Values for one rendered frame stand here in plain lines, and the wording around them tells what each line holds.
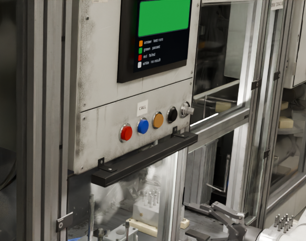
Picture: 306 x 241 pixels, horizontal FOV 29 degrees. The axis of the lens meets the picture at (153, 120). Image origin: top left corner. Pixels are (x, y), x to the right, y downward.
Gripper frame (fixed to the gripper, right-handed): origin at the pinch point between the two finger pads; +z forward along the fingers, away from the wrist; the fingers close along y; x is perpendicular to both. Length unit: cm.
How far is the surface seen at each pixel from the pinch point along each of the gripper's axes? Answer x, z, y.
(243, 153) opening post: -17.6, -4.8, 17.6
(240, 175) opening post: -17.6, -4.9, 10.5
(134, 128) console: 45, -6, 41
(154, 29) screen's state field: 44, -9, 62
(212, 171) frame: -30.6, 11.3, 3.2
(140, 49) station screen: 48, -9, 58
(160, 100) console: 35, -6, 45
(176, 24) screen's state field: 35, -9, 62
